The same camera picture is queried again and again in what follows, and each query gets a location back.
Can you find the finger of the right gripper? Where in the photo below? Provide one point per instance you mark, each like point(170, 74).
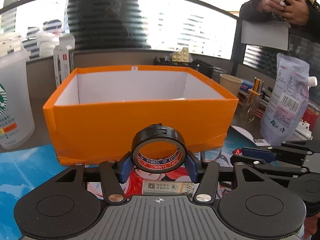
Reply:
point(258, 153)

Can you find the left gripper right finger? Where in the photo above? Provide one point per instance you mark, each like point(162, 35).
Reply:
point(193, 167)

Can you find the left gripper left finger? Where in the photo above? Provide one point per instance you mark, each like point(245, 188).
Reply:
point(125, 167)

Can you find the black vinyl tape roll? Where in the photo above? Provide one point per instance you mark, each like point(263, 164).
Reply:
point(158, 149)

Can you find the bystander hand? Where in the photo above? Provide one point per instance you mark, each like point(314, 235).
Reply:
point(292, 11)

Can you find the white QR paper card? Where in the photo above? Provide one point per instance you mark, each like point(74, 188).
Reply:
point(244, 132)

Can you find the red small packet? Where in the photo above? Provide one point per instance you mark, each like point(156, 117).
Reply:
point(237, 151)

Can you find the gold clear pen holder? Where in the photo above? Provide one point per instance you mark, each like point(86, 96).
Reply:
point(252, 101)

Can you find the orange cardboard box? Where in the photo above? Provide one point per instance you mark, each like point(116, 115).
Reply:
point(95, 113)

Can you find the white purple refill pouch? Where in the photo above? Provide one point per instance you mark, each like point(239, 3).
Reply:
point(289, 99)

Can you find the beige paper cup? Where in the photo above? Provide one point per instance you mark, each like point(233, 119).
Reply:
point(231, 83)

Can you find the black mesh organizer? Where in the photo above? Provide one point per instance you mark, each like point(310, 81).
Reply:
point(198, 65)

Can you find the yellow toy brick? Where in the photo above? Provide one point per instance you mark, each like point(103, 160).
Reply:
point(181, 55)

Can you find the Starbucks plastic cup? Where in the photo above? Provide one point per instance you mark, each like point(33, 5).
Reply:
point(17, 123)

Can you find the grey partition panel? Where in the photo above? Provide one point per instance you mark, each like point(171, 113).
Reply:
point(271, 34)

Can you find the white pen box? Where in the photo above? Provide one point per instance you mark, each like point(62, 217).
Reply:
point(63, 58)

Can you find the person in black coat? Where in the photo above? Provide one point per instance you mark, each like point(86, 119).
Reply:
point(106, 24)

